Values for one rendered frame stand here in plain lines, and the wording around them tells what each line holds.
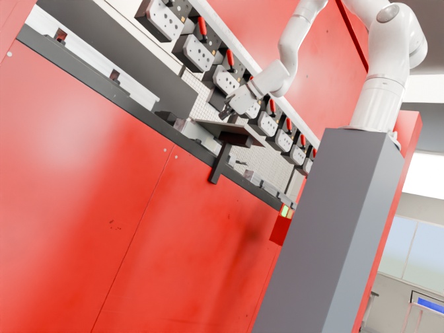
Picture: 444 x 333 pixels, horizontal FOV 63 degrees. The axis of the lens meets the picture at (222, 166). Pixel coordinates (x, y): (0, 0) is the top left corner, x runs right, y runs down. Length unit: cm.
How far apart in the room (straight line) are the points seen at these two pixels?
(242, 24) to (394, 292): 755
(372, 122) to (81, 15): 130
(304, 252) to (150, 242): 56
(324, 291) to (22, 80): 89
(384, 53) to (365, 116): 20
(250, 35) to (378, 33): 69
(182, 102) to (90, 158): 115
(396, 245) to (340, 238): 784
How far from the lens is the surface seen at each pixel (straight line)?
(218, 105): 163
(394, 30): 121
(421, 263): 862
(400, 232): 885
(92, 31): 185
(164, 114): 172
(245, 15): 173
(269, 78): 148
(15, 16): 91
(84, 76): 108
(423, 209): 892
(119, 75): 128
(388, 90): 116
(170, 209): 133
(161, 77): 206
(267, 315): 103
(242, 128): 136
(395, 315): 863
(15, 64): 101
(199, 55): 149
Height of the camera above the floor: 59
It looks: 10 degrees up
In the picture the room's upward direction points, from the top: 22 degrees clockwise
